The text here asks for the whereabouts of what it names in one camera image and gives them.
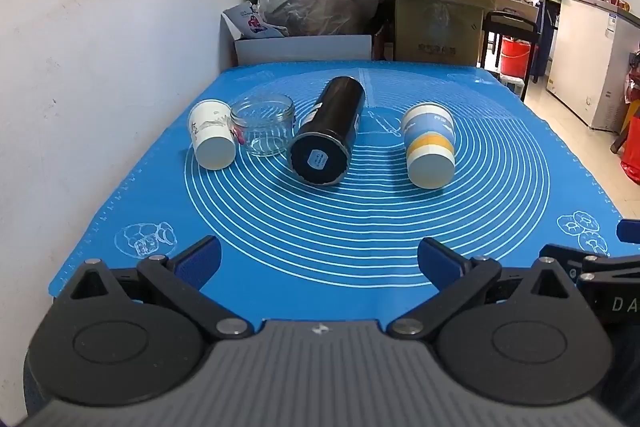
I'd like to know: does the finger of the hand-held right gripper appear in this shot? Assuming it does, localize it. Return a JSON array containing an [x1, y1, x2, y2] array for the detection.
[[616, 219, 640, 243], [539, 244, 640, 275]]

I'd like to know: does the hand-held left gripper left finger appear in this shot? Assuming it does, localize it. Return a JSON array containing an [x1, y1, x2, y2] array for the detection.
[[52, 235, 253, 340]]

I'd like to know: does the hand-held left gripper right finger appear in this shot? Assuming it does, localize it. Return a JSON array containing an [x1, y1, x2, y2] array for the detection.
[[386, 237, 588, 339]]

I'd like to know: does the white paper cup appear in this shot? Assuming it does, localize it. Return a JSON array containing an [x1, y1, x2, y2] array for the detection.
[[187, 99, 237, 171]]

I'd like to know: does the blue yellow striped cup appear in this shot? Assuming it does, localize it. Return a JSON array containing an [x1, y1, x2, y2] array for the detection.
[[401, 103, 456, 188]]

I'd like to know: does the blue silicone baking mat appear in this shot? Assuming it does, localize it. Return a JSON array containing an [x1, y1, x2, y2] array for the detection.
[[48, 61, 626, 323]]

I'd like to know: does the clear glass jar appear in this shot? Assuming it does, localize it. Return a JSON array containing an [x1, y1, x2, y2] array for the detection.
[[229, 93, 297, 156]]

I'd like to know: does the white chest freezer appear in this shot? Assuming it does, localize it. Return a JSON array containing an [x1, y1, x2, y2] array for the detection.
[[545, 0, 640, 132]]

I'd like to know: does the black cylindrical tumbler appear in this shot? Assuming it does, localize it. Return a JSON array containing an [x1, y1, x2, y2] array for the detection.
[[289, 76, 367, 186]]

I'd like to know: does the red bucket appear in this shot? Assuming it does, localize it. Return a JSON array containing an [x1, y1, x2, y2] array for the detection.
[[500, 36, 532, 78]]

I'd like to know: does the white open cardboard box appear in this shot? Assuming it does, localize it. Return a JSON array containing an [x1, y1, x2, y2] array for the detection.
[[221, 2, 373, 68]]

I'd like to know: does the brown cardboard box clear tape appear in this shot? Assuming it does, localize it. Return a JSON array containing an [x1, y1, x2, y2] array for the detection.
[[392, 0, 485, 64]]

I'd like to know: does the black chair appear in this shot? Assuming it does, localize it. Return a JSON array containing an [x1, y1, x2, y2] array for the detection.
[[481, 11, 543, 100]]

